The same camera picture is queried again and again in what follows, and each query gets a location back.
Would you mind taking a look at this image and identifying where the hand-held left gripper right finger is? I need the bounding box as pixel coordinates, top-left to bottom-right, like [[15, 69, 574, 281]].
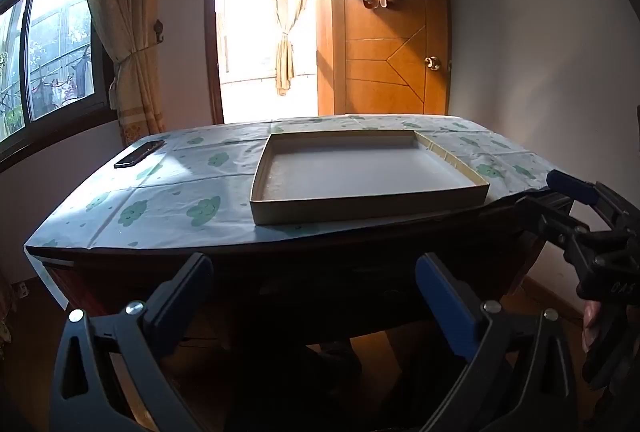
[[415, 252, 581, 432]]

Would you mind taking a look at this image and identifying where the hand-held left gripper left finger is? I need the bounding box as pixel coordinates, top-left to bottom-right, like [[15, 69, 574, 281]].
[[50, 252, 216, 432]]

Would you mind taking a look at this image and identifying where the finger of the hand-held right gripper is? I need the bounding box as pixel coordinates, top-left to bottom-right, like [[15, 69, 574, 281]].
[[546, 169, 640, 233], [515, 194, 591, 253]]

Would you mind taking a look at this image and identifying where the shallow cardboard box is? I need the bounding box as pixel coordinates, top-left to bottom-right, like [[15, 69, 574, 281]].
[[250, 129, 491, 227]]

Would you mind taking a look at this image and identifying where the person's right hand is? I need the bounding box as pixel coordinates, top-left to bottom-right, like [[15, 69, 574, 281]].
[[582, 299, 608, 354]]

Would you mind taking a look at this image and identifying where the green cloud print tablecloth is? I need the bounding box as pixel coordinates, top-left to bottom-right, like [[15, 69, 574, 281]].
[[24, 114, 576, 257]]

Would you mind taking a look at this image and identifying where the dark wooden table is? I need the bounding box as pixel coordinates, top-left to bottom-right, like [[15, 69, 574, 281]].
[[30, 192, 576, 348]]

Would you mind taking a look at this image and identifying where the black smartphone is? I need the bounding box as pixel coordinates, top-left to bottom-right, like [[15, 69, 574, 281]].
[[114, 140, 166, 169]]

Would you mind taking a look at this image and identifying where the wooden door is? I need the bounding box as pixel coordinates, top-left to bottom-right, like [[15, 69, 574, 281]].
[[330, 0, 453, 117]]

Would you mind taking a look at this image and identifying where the hanging laundry outside window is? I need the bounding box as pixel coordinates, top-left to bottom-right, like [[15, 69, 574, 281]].
[[30, 46, 93, 110]]

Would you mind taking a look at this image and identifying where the dark framed window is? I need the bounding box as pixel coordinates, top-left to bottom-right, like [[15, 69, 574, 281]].
[[0, 0, 113, 163]]

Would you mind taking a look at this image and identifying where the tied yellow window curtain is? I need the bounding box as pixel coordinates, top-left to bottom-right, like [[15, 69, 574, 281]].
[[81, 0, 173, 147]]

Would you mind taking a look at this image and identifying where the tied balcony curtain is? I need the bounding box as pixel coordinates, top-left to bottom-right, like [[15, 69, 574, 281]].
[[260, 0, 313, 97]]

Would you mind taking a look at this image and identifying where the wooden door frame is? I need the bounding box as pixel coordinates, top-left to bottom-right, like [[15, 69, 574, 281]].
[[205, 0, 346, 125]]

